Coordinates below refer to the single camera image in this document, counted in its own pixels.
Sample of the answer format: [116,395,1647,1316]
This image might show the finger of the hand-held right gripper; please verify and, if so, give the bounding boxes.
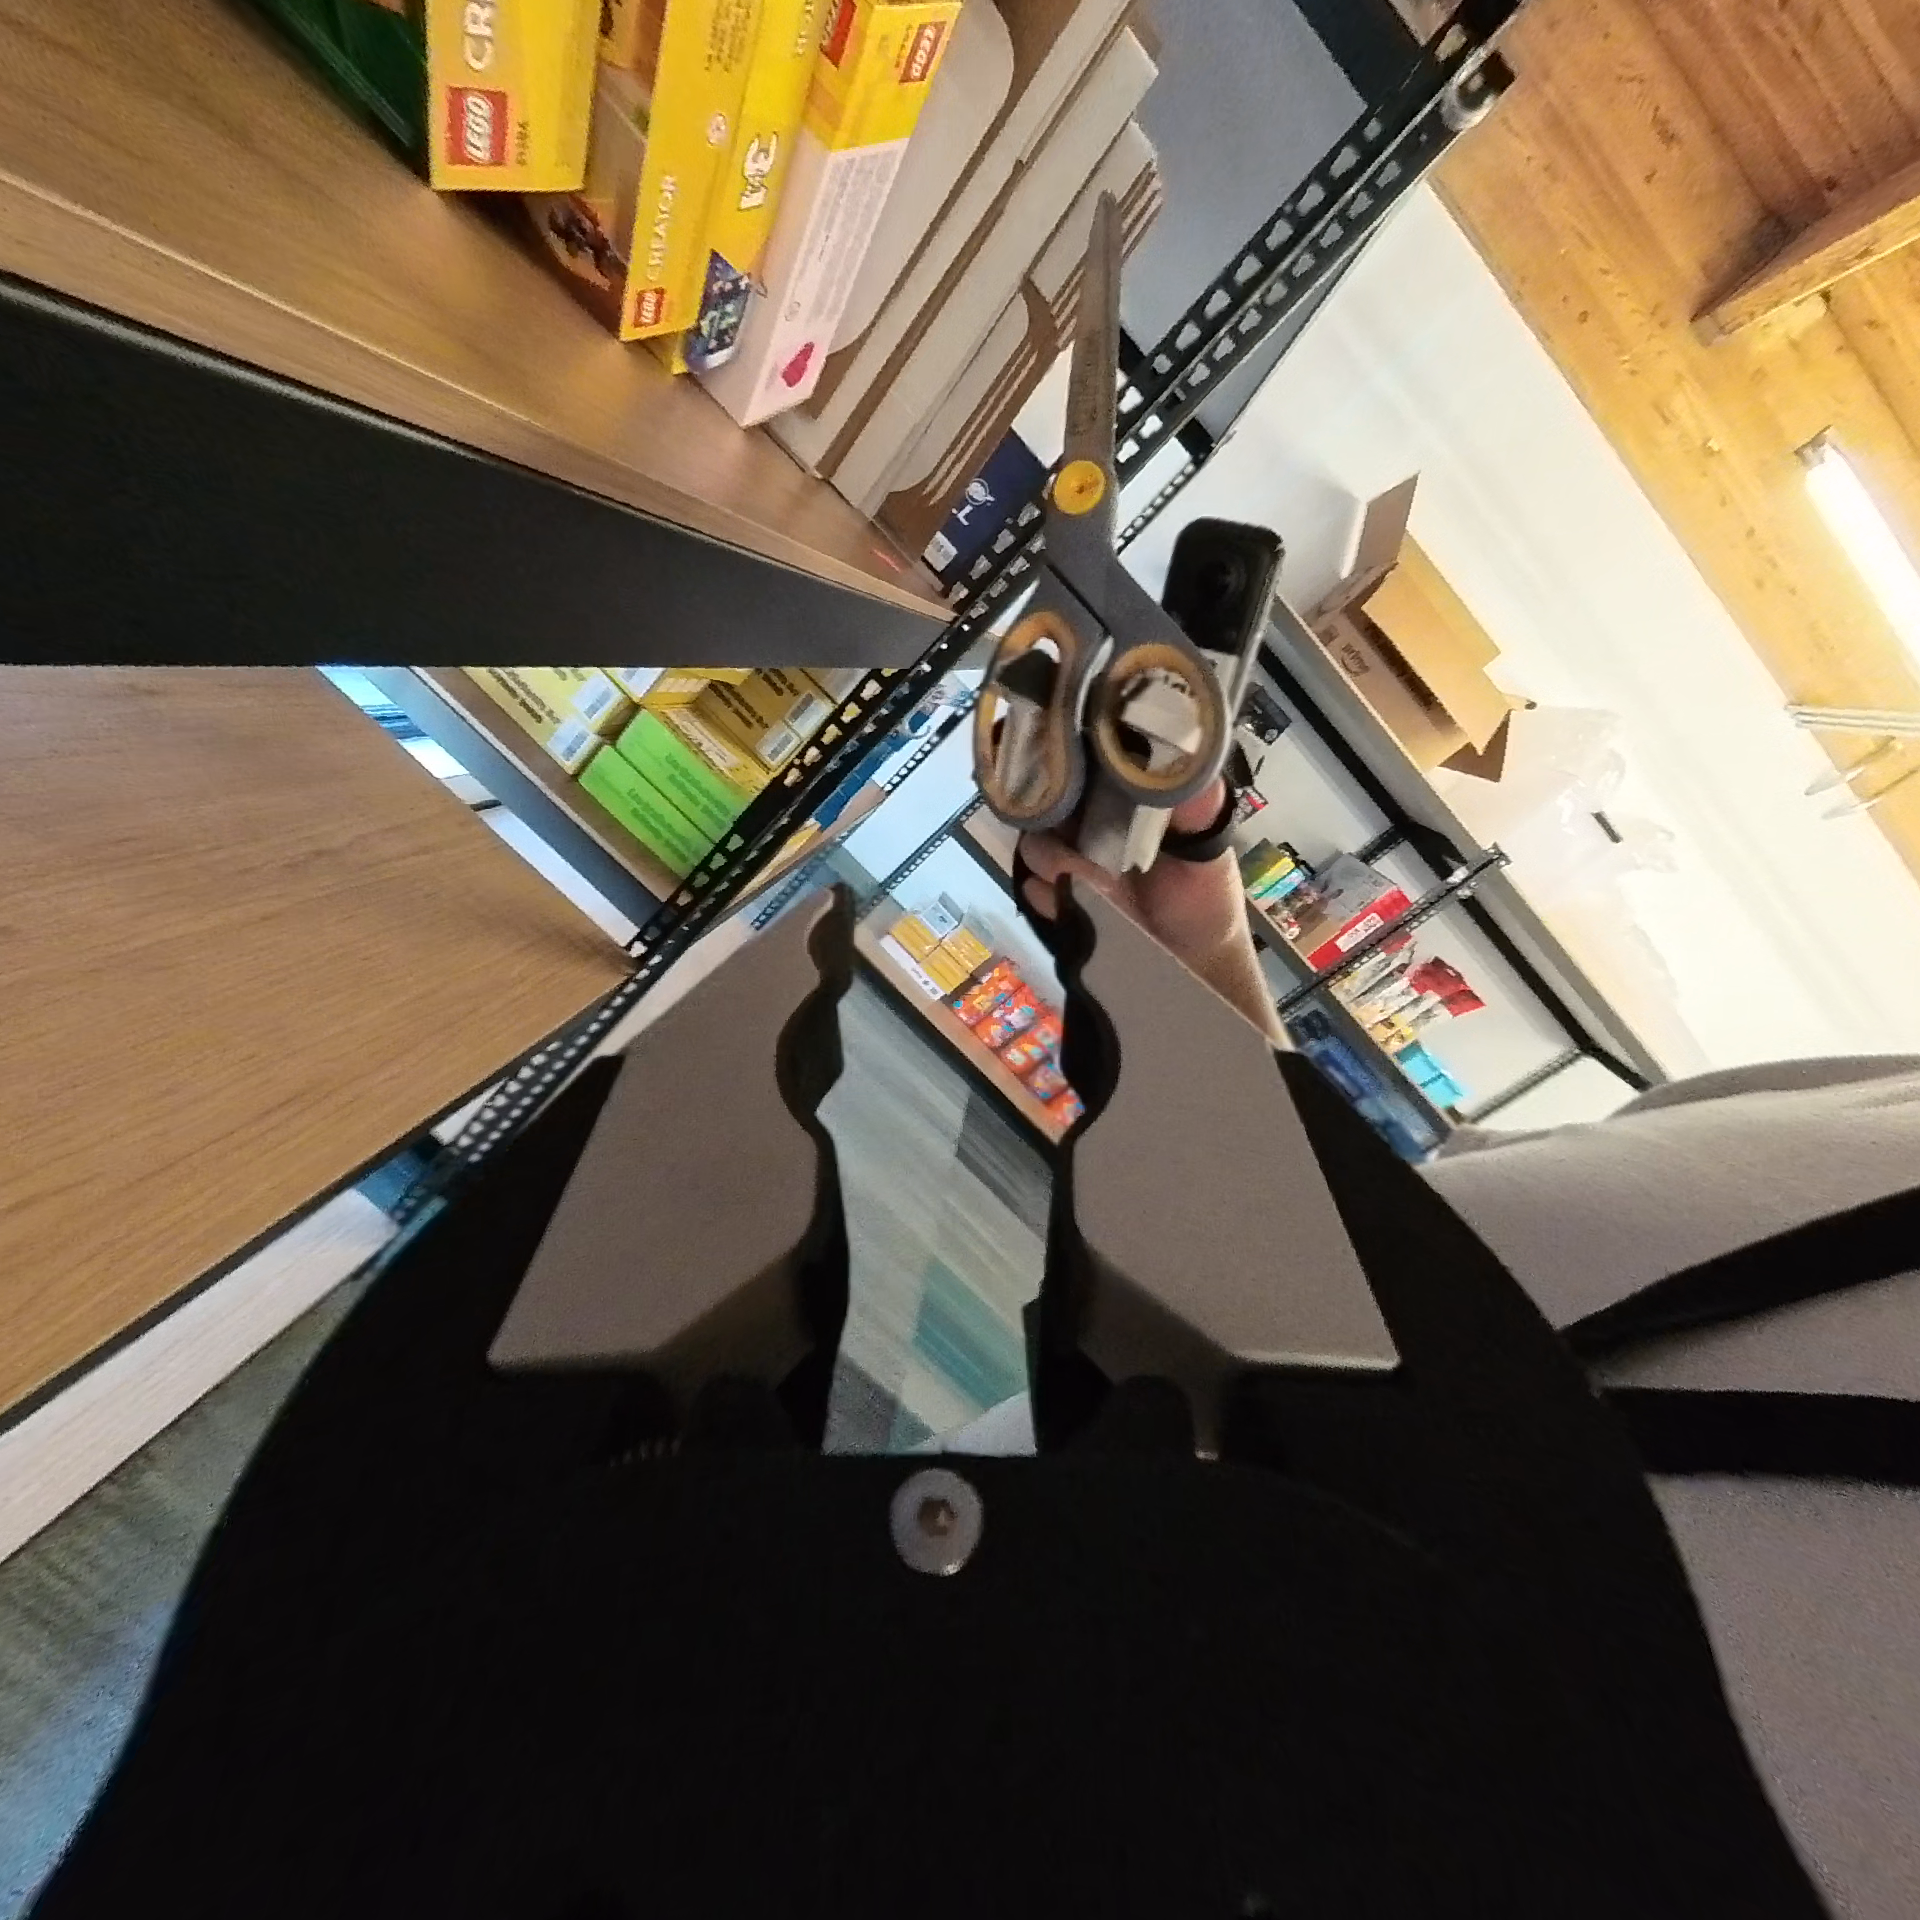
[991,655,1054,820]
[1117,677,1200,782]

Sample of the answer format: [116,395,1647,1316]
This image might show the dark green box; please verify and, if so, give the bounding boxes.
[249,0,428,159]

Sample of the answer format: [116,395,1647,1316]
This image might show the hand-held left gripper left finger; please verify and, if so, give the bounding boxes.
[487,881,857,1433]

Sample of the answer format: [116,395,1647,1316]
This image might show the white yellow toy box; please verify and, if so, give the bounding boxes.
[681,0,967,430]

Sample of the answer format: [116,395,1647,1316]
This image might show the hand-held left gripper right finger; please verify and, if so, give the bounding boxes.
[1028,879,1405,1459]

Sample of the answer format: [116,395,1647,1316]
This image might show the clear plastic bags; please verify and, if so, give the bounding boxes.
[1508,697,1685,900]

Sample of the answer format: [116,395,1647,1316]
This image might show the open cardboard box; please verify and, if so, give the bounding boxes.
[1303,475,1542,784]

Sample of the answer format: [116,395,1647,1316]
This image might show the grey yellow scissors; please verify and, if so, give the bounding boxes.
[970,187,1235,836]

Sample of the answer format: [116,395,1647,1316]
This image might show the black metal shelf rack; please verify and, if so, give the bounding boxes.
[0,0,1520,1419]

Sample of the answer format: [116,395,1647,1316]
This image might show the wire shelf with toy boxes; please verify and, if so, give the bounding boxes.
[1229,601,1669,1158]

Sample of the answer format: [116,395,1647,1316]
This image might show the ceiling light fixture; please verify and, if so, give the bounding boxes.
[1792,427,1920,670]

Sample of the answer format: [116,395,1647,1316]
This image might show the blue white box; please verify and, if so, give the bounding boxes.
[918,430,1050,576]

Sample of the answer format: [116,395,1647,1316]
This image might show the person's right hand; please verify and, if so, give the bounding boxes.
[1015,782,1295,1051]

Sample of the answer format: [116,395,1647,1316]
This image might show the rack of green yellow boxes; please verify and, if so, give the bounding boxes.
[322,660,976,964]

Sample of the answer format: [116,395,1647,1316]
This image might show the shelf of colourful boxes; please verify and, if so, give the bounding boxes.
[879,884,1089,1141]

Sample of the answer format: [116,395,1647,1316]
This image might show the stack of white cardboard boxes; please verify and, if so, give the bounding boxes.
[762,0,1167,530]

